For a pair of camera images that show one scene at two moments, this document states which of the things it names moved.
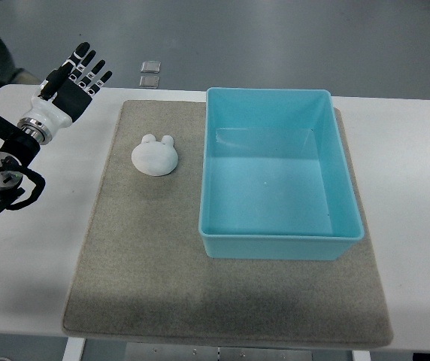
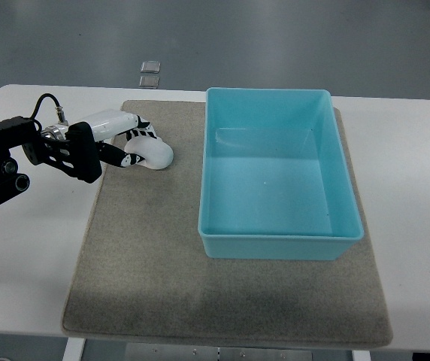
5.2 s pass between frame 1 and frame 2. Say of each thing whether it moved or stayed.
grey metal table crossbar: stayed
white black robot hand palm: moved
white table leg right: stayed
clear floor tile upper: stayed
